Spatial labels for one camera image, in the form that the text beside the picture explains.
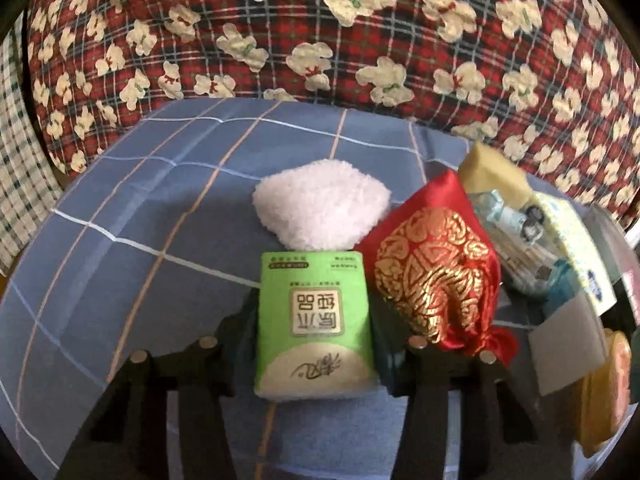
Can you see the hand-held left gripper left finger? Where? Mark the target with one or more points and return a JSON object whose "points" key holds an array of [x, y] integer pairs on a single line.
{"points": [[235, 360]]}

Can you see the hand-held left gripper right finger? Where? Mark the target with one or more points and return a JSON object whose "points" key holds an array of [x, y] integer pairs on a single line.
{"points": [[395, 360]]}

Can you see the green tissue packet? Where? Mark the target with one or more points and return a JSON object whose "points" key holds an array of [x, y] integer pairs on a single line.
{"points": [[315, 310]]}

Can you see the red satin pouch gold pattern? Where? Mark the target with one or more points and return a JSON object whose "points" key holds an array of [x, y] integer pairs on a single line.
{"points": [[430, 260]]}

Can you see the cotton swab packet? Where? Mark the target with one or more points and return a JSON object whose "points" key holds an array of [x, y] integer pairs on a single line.
{"points": [[520, 255]]}

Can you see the white foam block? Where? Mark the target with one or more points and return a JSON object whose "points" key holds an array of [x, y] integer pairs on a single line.
{"points": [[565, 350]]}

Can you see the teal cloth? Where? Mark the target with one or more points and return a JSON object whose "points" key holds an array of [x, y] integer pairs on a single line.
{"points": [[562, 285]]}

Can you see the blue checked bedsheet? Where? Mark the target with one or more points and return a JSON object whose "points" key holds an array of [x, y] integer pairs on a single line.
{"points": [[150, 210]]}

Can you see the white fluffy cloth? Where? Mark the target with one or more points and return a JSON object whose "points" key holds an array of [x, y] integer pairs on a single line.
{"points": [[320, 200]]}

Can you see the beige sponge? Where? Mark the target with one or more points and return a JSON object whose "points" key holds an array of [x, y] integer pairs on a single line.
{"points": [[487, 172]]}

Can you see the orange round puff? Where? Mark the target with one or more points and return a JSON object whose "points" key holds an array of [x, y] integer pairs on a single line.
{"points": [[605, 395]]}

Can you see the yellow dotted packet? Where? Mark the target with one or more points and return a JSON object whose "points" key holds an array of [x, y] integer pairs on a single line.
{"points": [[575, 245]]}

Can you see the red plaid bear blanket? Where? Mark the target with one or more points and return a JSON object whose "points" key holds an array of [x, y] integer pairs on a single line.
{"points": [[300, 10]]}

